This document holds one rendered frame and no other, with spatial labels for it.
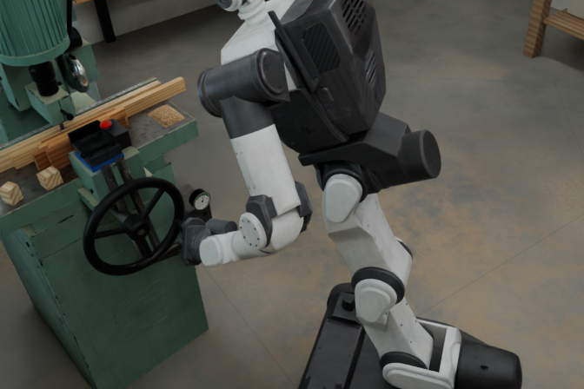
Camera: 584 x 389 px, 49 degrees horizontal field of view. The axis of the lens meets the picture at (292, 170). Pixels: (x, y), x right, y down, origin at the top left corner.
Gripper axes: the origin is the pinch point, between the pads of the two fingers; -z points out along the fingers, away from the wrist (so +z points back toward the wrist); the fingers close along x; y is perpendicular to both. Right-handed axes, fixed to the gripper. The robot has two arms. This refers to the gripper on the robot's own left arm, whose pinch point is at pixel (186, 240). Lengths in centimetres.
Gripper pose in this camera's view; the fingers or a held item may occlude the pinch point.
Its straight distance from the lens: 170.9
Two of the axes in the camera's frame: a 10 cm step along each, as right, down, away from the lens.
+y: -8.4, -0.6, -5.4
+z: 5.4, 0.0, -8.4
